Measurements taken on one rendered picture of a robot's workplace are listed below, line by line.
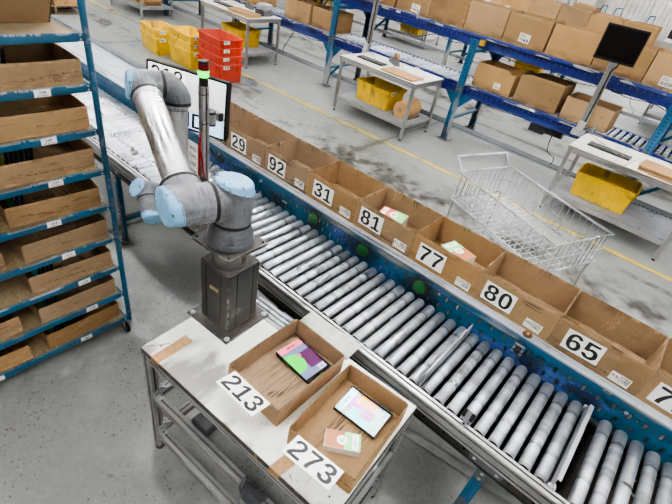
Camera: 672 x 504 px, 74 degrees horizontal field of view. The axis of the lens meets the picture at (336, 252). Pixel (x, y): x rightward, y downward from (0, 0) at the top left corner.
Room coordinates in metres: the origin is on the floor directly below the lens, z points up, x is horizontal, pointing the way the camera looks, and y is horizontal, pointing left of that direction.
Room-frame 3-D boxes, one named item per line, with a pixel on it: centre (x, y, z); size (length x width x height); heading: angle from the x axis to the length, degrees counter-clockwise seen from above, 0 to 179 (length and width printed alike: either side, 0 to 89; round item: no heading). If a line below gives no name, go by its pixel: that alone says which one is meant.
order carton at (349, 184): (2.43, 0.01, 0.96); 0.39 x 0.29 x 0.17; 56
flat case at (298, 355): (1.24, 0.05, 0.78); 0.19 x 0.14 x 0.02; 53
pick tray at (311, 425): (0.98, -0.18, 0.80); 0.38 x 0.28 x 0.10; 151
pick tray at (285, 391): (1.16, 0.10, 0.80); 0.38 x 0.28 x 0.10; 147
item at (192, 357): (1.15, 0.13, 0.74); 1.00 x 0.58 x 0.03; 59
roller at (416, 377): (1.48, -0.58, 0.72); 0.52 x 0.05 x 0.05; 146
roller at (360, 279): (1.81, -0.09, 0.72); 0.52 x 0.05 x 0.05; 146
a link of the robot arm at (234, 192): (1.43, 0.43, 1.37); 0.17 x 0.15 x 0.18; 130
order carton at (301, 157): (2.65, 0.34, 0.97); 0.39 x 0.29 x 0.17; 56
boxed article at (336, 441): (0.91, -0.16, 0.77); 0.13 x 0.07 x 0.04; 91
